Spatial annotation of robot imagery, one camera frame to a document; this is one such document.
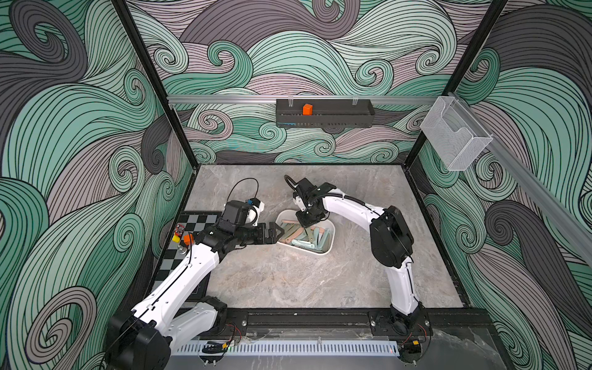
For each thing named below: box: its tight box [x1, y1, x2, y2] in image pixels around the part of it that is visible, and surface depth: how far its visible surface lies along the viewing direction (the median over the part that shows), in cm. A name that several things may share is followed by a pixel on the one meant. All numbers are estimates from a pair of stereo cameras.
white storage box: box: [275, 209, 336, 256], surface depth 93 cm
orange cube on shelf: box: [302, 103, 314, 116], surface depth 92 cm
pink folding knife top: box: [279, 226, 305, 244], surface depth 94 cm
